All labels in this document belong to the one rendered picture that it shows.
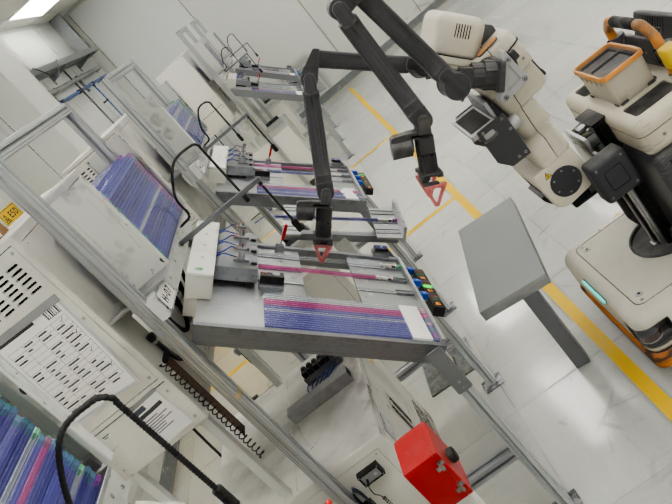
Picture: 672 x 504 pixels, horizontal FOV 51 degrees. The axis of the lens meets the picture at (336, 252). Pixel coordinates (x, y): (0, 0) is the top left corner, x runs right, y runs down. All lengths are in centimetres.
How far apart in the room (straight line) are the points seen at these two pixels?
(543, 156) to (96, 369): 146
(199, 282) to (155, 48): 797
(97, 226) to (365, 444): 99
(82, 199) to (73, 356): 42
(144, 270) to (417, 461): 89
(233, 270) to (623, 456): 137
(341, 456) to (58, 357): 86
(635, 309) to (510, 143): 68
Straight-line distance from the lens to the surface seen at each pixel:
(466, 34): 218
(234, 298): 214
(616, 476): 247
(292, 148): 690
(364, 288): 235
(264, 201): 332
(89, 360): 202
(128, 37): 997
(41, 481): 111
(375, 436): 216
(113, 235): 198
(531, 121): 233
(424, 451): 171
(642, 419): 256
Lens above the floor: 179
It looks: 20 degrees down
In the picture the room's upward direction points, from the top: 41 degrees counter-clockwise
